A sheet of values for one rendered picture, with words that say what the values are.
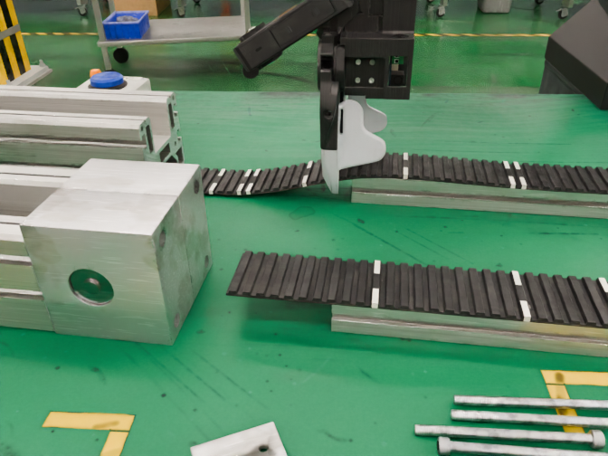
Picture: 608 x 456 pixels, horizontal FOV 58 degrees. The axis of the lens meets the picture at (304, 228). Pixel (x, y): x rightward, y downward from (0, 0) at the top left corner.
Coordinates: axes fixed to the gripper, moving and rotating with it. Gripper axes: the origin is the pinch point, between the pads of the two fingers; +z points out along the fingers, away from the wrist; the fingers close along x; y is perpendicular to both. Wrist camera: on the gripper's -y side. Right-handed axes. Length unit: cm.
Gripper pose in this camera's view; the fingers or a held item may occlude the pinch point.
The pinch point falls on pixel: (330, 167)
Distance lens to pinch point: 56.8
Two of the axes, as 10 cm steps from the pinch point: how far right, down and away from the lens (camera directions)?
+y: 9.9, 0.6, -1.3
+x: 1.4, -5.4, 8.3
